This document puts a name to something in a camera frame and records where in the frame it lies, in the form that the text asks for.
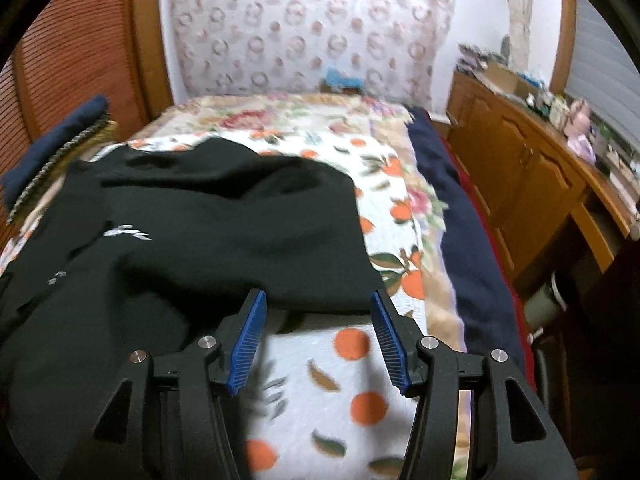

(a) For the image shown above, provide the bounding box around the pink plush toy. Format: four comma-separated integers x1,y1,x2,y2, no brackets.
565,100,596,138

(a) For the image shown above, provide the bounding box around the patterned cloth pile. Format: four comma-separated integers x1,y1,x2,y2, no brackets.
457,42,506,73

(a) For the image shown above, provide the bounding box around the orange fruit print blanket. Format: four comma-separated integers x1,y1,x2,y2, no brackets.
0,127,473,480

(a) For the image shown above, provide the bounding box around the black chair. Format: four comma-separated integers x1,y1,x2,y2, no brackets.
530,240,640,461

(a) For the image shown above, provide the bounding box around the circle print curtain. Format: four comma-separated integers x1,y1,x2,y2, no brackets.
160,0,456,111

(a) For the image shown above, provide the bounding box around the row of small bottles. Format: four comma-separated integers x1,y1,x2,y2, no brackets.
525,85,568,123

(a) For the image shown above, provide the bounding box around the cardboard box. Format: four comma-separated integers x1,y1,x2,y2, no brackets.
475,62,538,103

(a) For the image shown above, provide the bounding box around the folded navy garment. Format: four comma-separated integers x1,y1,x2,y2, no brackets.
0,95,111,208

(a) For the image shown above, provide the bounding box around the grey window blind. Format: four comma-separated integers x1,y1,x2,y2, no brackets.
565,0,640,161

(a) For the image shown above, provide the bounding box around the blue plastic bag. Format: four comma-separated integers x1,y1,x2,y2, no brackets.
322,67,363,92

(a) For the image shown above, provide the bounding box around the black t-shirt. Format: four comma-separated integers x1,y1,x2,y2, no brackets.
0,137,386,461

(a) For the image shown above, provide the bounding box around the navy blue blanket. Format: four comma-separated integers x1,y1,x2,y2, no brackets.
407,107,531,391

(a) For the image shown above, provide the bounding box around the white trash bin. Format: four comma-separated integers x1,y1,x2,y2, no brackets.
525,270,571,331

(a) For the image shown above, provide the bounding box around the pink cloth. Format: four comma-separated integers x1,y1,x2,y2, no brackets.
567,135,598,163

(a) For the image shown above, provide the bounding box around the folded olive patterned cloth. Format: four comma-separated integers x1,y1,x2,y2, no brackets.
7,115,121,223

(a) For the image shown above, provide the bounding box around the wooden cabinet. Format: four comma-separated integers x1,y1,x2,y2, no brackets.
445,70,640,301

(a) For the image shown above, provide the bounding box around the wooden window frame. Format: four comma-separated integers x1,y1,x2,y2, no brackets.
547,0,578,93

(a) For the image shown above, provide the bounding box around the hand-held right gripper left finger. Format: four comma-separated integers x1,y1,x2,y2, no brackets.
60,288,268,480

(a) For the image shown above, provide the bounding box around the louvered wooden wardrobe door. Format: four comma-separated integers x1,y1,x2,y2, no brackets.
0,0,173,211

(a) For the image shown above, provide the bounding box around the beige lace curtain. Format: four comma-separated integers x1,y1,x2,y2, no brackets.
480,0,533,71

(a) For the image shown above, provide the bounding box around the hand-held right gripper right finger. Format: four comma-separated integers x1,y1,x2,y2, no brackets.
370,289,581,480

